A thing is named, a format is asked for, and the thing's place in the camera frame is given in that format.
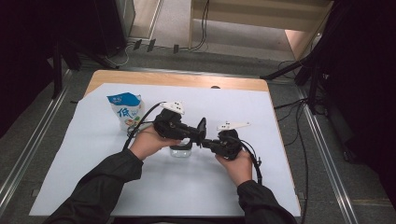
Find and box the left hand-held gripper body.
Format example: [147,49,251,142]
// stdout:
[153,101,191,141]

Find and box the left hand-held gripper cable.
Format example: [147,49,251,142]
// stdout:
[122,101,166,152]

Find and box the clear jar with black lid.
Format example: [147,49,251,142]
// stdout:
[169,117,207,159]

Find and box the right hand-held gripper cable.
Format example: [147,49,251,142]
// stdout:
[239,139,263,185]

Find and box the person's right hand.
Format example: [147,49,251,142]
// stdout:
[215,148,254,187]

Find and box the blue and white milk bag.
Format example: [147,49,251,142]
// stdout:
[106,91,147,132]

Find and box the white paper sheet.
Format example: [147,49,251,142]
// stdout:
[29,82,302,217]

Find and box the dark cabinet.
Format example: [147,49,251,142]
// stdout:
[94,0,136,59]

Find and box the black floor cable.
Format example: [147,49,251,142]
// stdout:
[274,97,311,224]

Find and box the hand-held gripper cable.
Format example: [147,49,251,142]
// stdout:
[122,101,166,152]
[239,139,263,185]

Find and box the metal floor rail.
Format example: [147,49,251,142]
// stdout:
[297,87,359,224]
[0,69,73,216]
[120,66,300,82]

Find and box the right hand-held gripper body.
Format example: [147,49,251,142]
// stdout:
[211,120,251,161]

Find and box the black hanging cable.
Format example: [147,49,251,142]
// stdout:
[190,0,210,51]

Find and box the black stand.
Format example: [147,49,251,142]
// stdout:
[261,52,328,115]
[50,36,120,100]

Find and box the white floor cable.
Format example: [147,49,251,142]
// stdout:
[104,43,135,68]

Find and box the light wooden shelf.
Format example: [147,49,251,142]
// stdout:
[188,0,335,62]

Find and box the person's left hand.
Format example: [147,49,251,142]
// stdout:
[129,125,181,161]

